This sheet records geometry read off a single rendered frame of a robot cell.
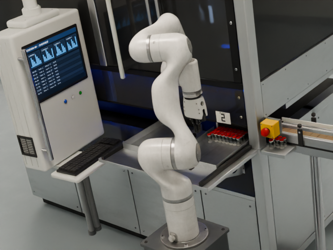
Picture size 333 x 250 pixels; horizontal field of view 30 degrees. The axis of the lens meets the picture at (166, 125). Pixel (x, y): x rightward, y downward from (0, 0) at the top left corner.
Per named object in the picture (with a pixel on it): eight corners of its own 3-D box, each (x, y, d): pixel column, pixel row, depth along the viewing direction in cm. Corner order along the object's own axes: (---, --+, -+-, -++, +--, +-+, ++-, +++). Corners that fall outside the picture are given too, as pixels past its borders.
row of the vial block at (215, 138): (212, 139, 315) (211, 131, 313) (242, 145, 304) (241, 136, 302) (209, 141, 314) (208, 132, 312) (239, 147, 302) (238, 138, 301)
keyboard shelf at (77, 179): (94, 139, 363) (93, 135, 362) (132, 146, 347) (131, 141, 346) (40, 175, 331) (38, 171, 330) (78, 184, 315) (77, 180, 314)
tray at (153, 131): (165, 122, 344) (164, 116, 343) (202, 130, 328) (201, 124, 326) (123, 148, 322) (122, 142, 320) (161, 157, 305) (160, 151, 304)
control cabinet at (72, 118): (83, 129, 374) (53, 1, 343) (106, 133, 363) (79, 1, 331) (21, 168, 338) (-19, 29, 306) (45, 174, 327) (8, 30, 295)
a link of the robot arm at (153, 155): (190, 203, 230) (181, 146, 221) (142, 204, 235) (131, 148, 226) (195, 186, 241) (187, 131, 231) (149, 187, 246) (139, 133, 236)
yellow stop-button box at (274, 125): (269, 130, 296) (267, 116, 294) (282, 132, 292) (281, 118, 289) (260, 137, 291) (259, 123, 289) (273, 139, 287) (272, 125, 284)
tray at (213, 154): (214, 132, 323) (213, 126, 321) (256, 141, 306) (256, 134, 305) (173, 161, 300) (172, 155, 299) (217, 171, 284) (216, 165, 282)
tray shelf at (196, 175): (159, 124, 348) (158, 121, 347) (266, 146, 303) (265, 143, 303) (98, 161, 317) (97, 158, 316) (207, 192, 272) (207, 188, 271)
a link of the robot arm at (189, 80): (178, 93, 267) (199, 92, 265) (174, 64, 262) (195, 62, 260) (182, 86, 275) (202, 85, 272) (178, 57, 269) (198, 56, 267)
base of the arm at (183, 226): (187, 255, 232) (180, 213, 225) (150, 241, 245) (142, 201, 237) (218, 229, 245) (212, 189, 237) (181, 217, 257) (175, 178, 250)
